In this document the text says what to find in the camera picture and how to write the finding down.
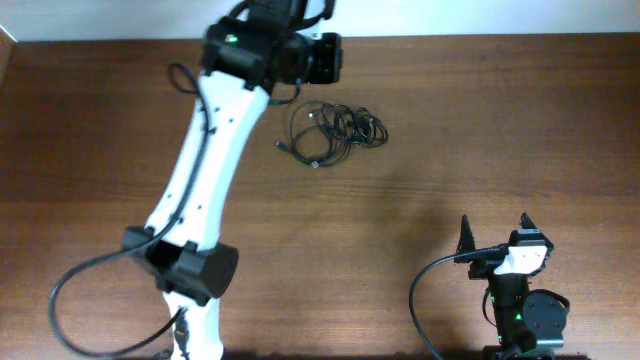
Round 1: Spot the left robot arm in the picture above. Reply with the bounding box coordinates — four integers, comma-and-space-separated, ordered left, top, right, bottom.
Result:
122, 1, 342, 359

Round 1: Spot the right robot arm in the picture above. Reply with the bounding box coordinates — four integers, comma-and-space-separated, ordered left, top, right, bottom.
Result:
455, 213, 570, 360

